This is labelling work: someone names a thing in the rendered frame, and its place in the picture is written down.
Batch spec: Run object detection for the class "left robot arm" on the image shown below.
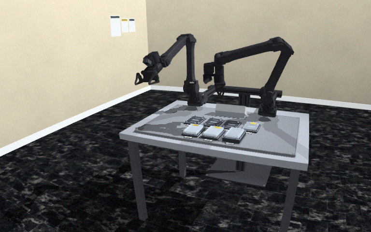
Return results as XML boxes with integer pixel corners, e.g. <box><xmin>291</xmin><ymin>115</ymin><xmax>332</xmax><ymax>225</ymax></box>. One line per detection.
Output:
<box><xmin>203</xmin><ymin>37</ymin><xmax>294</xmax><ymax>115</ymax></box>

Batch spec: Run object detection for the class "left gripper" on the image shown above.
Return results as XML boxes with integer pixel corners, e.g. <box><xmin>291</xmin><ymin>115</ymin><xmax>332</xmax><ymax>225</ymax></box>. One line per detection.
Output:
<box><xmin>214</xmin><ymin>74</ymin><xmax>226</xmax><ymax>99</ymax></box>

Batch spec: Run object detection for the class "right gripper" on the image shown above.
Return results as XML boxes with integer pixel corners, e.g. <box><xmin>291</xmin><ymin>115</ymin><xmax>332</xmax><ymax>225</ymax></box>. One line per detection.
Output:
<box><xmin>135</xmin><ymin>70</ymin><xmax>160</xmax><ymax>85</ymax></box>

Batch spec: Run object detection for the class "grey operator panel with colored buttons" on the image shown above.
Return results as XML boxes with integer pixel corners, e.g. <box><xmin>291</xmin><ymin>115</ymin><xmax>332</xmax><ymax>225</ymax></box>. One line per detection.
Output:
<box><xmin>215</xmin><ymin>103</ymin><xmax>247</xmax><ymax>119</ymax></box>

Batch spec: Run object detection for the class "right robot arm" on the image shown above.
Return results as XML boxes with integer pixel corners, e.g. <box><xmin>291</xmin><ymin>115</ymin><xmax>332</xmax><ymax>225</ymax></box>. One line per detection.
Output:
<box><xmin>143</xmin><ymin>33</ymin><xmax>205</xmax><ymax>104</ymax></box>

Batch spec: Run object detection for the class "grey perforated work table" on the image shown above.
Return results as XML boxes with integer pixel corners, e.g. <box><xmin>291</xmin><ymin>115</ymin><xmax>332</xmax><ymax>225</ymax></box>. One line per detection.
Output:
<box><xmin>134</xmin><ymin>104</ymin><xmax>300</xmax><ymax>157</ymax></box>

